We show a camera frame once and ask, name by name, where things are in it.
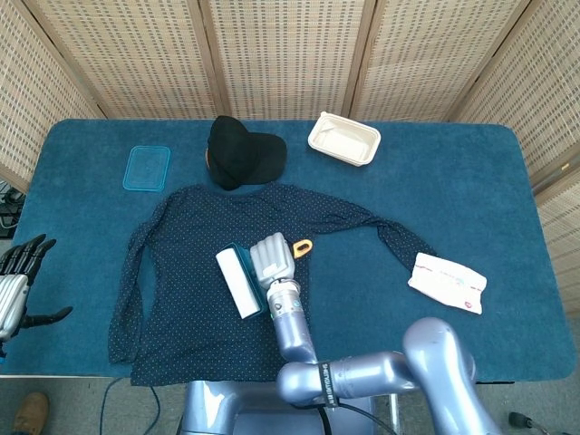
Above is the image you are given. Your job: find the black-fingered left robot hand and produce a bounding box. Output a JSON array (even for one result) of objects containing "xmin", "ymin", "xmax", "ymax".
[{"xmin": 0, "ymin": 233, "xmax": 73, "ymax": 359}]

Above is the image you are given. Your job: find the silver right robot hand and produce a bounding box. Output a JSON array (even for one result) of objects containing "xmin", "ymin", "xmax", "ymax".
[{"xmin": 248, "ymin": 232, "xmax": 298, "ymax": 287}]

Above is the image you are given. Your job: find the teal lint roller yellow tip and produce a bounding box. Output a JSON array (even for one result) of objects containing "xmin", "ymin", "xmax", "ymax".
[{"xmin": 215, "ymin": 237, "xmax": 314, "ymax": 321}]

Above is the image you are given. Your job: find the navy polka dot shirt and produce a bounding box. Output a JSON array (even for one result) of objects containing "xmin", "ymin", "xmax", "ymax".
[{"xmin": 107, "ymin": 183, "xmax": 439, "ymax": 387}]

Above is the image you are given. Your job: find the black baseball cap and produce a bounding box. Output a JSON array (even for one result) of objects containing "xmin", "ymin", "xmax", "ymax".
[{"xmin": 206, "ymin": 115, "xmax": 289, "ymax": 191}]

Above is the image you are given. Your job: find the brown shoe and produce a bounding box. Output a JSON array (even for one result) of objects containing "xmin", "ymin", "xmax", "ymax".
[{"xmin": 12, "ymin": 391, "xmax": 50, "ymax": 435}]

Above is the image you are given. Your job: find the cream plastic food container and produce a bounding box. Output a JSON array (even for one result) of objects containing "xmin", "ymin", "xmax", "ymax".
[{"xmin": 307, "ymin": 111, "xmax": 382, "ymax": 168}]

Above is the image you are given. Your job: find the blue transparent container lid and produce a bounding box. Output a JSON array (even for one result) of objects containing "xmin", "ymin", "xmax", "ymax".
[{"xmin": 121, "ymin": 145, "xmax": 172, "ymax": 193}]

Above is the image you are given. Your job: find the silver-blue robot torso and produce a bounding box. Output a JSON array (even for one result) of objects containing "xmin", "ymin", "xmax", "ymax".
[{"xmin": 179, "ymin": 380, "xmax": 395, "ymax": 435}]

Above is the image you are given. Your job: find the white tissue pack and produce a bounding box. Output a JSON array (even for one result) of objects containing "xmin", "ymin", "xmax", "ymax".
[{"xmin": 407, "ymin": 252, "xmax": 488, "ymax": 314}]

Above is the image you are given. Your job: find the teal terry table cover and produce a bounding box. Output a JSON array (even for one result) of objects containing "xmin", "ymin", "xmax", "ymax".
[{"xmin": 0, "ymin": 118, "xmax": 573, "ymax": 385}]

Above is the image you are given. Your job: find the woven wicker folding screen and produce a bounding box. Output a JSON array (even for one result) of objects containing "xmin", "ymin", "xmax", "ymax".
[{"xmin": 0, "ymin": 0, "xmax": 580, "ymax": 318}]

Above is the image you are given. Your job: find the black caster foot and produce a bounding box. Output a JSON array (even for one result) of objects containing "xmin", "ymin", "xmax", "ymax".
[{"xmin": 507, "ymin": 411, "xmax": 545, "ymax": 431}]

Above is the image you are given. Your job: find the black cable clutter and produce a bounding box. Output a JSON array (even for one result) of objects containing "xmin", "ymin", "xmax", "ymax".
[{"xmin": 0, "ymin": 180, "xmax": 24, "ymax": 237}]

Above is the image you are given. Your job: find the blue floor cable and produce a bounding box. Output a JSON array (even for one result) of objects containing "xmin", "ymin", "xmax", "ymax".
[{"xmin": 99, "ymin": 378, "xmax": 162, "ymax": 435}]

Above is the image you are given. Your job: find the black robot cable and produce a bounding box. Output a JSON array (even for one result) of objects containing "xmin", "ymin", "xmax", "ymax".
[{"xmin": 316, "ymin": 401, "xmax": 395, "ymax": 435}]

